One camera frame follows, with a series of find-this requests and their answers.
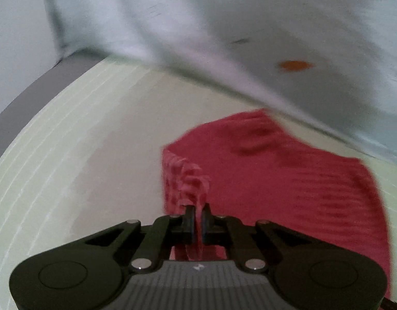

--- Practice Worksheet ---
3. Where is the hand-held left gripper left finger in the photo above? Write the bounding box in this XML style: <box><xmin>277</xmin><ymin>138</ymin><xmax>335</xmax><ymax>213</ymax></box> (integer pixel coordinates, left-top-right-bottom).
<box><xmin>83</xmin><ymin>205</ymin><xmax>196</xmax><ymax>271</ymax></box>

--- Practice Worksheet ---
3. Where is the white cloth with orange spot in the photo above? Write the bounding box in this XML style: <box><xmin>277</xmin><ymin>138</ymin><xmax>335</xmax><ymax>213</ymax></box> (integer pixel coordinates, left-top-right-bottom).
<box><xmin>40</xmin><ymin>0</ymin><xmax>397</xmax><ymax>164</ymax></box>

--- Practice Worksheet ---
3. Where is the red knitted garment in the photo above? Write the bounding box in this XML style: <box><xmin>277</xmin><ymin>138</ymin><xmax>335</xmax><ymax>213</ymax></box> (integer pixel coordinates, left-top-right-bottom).
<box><xmin>162</xmin><ymin>109</ymin><xmax>393</xmax><ymax>299</ymax></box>

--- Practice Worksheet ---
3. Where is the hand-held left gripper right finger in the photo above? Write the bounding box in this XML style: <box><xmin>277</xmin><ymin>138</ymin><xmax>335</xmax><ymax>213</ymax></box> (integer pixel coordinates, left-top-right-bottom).
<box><xmin>202</xmin><ymin>203</ymin><xmax>310</xmax><ymax>273</ymax></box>

